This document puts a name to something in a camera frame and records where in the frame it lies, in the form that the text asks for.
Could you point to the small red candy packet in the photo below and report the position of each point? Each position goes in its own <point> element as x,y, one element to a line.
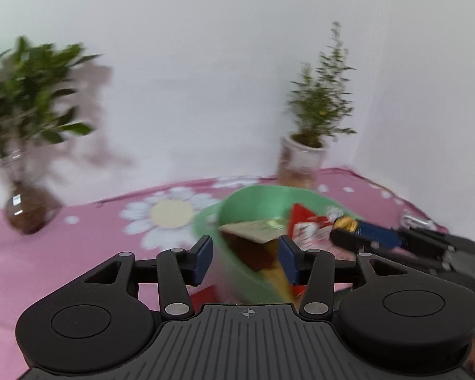
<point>206,297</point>

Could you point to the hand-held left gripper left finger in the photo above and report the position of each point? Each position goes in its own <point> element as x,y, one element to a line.
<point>204,259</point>

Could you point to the small plant in white pot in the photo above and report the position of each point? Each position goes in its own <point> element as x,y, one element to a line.
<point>312,134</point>

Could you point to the pink floral tablecloth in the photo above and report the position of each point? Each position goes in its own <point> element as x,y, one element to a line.
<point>71,253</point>

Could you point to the red white patterned snack packet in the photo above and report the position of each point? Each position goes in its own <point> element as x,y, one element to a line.
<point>306,225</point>

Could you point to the silver metal clip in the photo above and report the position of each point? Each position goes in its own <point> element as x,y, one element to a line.
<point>413,217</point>

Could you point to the glass vase with leafy plant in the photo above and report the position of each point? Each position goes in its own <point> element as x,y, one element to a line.
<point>23,134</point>

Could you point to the brown snack piece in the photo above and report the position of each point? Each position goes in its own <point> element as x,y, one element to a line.
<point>245,251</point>

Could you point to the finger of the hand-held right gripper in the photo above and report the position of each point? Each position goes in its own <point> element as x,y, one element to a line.
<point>348,240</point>
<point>380,233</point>

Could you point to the green plastic bowl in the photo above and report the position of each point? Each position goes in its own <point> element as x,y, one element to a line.
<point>237,213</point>

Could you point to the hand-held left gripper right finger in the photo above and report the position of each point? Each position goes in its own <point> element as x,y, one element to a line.
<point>287,260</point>

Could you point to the gold foil candy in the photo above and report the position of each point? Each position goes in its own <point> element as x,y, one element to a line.
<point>344,223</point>

